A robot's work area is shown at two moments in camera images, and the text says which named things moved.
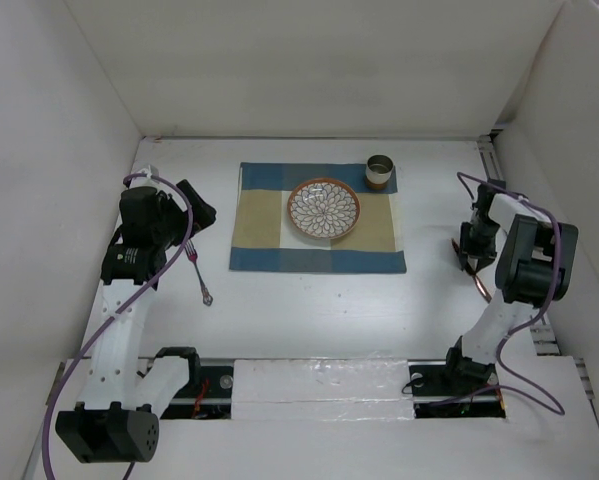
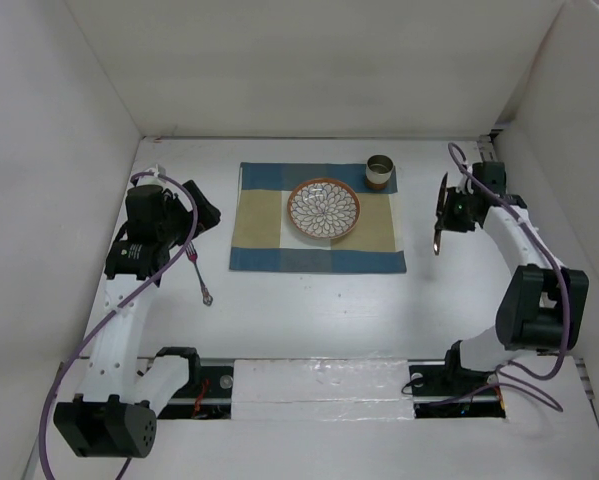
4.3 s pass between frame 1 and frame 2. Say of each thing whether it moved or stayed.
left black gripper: stayed
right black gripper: moved
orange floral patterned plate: stayed
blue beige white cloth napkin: stayed
